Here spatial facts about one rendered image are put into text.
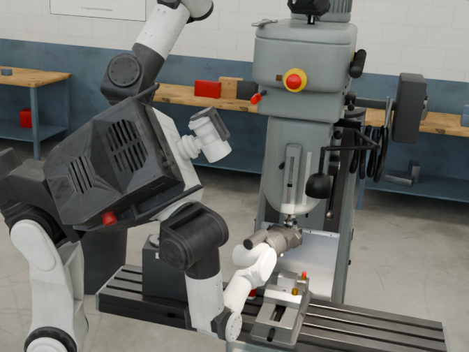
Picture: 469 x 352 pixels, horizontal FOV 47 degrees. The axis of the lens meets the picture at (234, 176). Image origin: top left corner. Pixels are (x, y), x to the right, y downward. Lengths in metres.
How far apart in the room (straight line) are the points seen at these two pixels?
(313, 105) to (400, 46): 4.35
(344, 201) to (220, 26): 4.16
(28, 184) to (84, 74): 5.41
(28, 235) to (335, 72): 0.88
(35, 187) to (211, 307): 0.52
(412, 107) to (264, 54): 0.62
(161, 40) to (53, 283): 0.68
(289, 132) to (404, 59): 4.33
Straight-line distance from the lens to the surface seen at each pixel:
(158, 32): 1.44
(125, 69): 1.37
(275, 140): 1.65
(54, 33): 6.93
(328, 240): 2.22
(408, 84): 1.88
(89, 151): 1.26
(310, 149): 1.64
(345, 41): 1.46
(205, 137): 1.34
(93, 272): 3.70
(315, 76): 1.46
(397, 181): 5.56
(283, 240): 1.71
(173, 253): 1.27
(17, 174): 1.42
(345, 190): 2.16
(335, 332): 1.93
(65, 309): 1.57
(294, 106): 1.58
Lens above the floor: 1.99
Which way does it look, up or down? 19 degrees down
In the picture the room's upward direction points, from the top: 4 degrees clockwise
